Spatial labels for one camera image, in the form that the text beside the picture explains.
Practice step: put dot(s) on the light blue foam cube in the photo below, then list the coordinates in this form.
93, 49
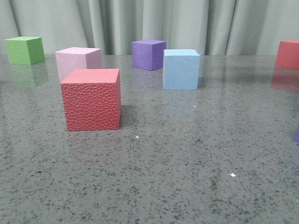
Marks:
181, 69

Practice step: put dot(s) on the pink foam cube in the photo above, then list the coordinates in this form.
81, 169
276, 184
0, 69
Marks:
77, 58

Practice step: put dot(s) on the red foam cube far right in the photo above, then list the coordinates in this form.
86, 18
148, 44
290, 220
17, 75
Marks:
288, 54

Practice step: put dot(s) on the grey-green curtain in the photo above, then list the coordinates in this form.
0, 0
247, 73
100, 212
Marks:
212, 27

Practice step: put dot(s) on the red textured foam cube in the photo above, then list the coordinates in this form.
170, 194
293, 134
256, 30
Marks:
92, 99

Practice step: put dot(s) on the purple cube at right edge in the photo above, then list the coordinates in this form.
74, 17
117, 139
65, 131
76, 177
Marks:
296, 138

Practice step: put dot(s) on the purple foam cube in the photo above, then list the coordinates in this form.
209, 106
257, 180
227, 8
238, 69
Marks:
148, 54

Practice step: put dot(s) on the green foam cube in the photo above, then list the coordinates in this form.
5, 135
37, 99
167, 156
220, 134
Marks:
25, 50

